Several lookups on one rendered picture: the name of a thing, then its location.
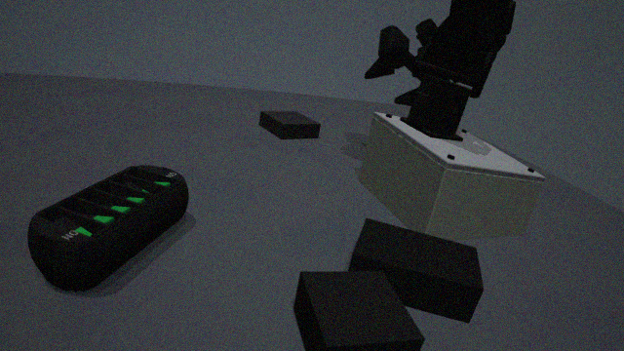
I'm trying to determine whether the dark grey controller unit with green rocker switches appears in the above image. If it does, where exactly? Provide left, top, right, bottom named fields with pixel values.
left=27, top=165, right=188, bottom=293

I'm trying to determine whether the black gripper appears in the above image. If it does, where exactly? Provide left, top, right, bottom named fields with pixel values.
left=365, top=25, right=419, bottom=106

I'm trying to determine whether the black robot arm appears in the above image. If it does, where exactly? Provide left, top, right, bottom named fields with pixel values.
left=400, top=0, right=516, bottom=141

